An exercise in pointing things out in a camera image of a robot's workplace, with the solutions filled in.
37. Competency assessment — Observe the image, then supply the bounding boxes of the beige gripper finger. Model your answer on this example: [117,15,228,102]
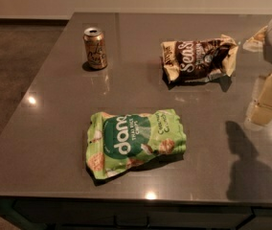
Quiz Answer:
[246,72,272,127]

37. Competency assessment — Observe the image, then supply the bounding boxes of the brown chip bag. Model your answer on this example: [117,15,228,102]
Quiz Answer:
[161,34,238,83]

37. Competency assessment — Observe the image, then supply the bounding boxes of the green rice chips bag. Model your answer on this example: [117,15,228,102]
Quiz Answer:
[86,109,187,180]

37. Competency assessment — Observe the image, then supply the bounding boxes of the orange soda can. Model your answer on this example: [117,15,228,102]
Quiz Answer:
[83,27,107,70]

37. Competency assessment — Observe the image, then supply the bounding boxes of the dark table base cabinet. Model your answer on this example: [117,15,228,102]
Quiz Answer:
[0,197,272,230]

